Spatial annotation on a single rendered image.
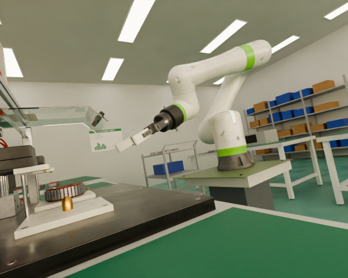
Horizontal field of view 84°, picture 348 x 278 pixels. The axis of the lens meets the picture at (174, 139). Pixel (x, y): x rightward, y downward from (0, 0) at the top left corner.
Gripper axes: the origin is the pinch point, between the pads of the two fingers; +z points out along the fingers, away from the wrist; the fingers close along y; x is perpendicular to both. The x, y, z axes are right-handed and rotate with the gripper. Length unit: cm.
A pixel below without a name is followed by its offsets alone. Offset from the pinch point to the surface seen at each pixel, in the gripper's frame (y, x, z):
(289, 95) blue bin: 150, -134, -617
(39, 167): -16.5, 5.4, 26.1
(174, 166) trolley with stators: 201, -83, -155
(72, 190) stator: 4.7, -3.5, 20.4
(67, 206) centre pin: -14.6, -3.7, 25.7
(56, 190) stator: 5.8, -1.0, 23.7
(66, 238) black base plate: -28.8, -5.3, 29.4
